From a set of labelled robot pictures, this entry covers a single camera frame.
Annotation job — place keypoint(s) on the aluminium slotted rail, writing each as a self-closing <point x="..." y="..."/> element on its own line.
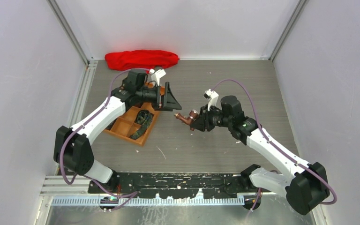
<point x="100" y="200"/>

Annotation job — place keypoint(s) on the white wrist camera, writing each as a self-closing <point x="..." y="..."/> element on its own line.
<point x="212" y="97"/>
<point x="156" y="75"/>

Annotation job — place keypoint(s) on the unrolled green camouflage tie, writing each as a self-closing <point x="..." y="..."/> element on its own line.
<point x="144" y="118"/>

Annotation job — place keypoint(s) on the red cloth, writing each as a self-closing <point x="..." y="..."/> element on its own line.
<point x="148" y="59"/>

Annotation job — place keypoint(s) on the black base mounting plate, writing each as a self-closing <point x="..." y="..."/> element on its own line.
<point x="183" y="185"/>

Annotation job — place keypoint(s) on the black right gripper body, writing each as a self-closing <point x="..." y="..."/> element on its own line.
<point x="211" y="118"/>

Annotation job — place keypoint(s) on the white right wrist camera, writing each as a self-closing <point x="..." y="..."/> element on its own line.
<point x="212" y="97"/>

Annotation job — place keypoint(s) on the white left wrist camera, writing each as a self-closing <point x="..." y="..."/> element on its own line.
<point x="156" y="75"/>

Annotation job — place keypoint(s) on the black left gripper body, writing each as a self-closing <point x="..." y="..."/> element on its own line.
<point x="152" y="96"/>

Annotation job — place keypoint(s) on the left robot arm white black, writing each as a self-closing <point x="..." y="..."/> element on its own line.
<point x="73" y="145"/>

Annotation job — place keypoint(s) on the orange compartment tray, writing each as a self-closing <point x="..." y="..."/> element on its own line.
<point x="125" y="125"/>

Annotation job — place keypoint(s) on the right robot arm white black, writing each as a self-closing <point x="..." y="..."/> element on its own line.
<point x="302" y="184"/>

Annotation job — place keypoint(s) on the brown water faucet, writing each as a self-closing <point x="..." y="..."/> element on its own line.
<point x="192" y="116"/>

